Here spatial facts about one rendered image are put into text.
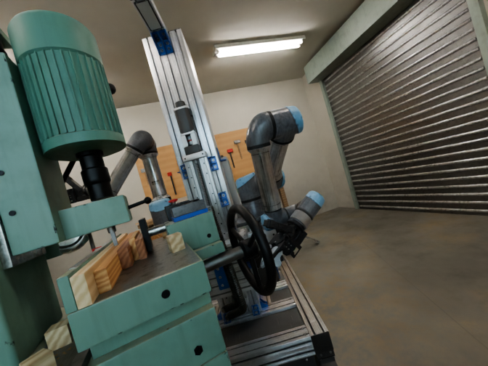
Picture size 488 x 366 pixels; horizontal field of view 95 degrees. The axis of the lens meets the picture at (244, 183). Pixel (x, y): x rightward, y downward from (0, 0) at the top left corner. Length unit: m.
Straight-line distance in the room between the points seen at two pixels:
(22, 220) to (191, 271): 0.37
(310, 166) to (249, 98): 1.76
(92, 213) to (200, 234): 0.27
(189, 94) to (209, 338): 1.29
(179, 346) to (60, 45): 0.67
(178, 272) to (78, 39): 0.58
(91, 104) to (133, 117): 3.54
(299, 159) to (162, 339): 4.21
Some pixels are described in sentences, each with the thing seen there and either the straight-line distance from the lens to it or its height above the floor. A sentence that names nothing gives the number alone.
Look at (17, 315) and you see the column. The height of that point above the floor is 0.89.
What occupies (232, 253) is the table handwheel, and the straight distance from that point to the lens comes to 0.70.
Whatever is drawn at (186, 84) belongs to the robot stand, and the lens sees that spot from 1.54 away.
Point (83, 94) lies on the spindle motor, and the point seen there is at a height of 1.31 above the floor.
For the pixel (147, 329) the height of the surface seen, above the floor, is 0.81.
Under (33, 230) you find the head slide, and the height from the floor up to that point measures 1.04.
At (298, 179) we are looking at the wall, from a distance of 4.44.
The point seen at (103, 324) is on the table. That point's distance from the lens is 0.46.
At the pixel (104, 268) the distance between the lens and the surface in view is 0.48.
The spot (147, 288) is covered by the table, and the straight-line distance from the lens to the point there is 0.44.
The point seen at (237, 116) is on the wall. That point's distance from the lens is 4.26.
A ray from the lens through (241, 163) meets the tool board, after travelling 4.04.
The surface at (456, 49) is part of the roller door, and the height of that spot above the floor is 1.67.
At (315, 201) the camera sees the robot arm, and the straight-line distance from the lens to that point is 0.91.
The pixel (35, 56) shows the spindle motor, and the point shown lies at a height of 1.40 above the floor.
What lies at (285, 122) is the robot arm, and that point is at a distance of 0.91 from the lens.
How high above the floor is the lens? 1.02
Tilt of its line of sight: level
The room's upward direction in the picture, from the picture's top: 16 degrees counter-clockwise
